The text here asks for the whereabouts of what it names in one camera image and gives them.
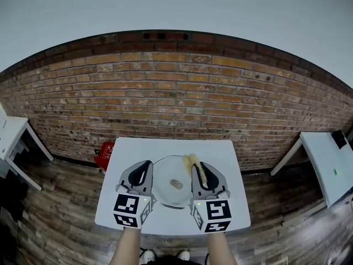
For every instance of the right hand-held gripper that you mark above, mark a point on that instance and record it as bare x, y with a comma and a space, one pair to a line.
218, 211

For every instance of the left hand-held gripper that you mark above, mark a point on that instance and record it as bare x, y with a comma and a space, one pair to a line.
127, 206

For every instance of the round glass plate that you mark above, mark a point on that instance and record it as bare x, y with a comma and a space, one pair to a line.
165, 175

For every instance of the yellow sponge brush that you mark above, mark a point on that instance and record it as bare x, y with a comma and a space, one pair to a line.
189, 160

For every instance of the person's left forearm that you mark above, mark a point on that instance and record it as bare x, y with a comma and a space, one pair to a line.
127, 247

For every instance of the person's right forearm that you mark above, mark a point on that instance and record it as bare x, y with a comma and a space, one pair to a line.
222, 250

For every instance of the red fire extinguisher box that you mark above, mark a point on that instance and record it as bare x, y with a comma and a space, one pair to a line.
104, 156

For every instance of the person's white right shoe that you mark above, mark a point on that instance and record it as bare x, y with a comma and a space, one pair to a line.
183, 255

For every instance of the person's white shoe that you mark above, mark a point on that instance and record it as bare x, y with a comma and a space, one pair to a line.
149, 256
183, 255

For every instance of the person's white left shoe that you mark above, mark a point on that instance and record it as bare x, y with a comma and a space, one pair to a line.
149, 256

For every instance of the white side table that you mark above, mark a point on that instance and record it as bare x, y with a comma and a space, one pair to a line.
11, 137
322, 159

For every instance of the small green-lit device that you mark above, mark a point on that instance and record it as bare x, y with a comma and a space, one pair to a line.
335, 172

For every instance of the black box device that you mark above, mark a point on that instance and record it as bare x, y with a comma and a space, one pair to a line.
339, 139

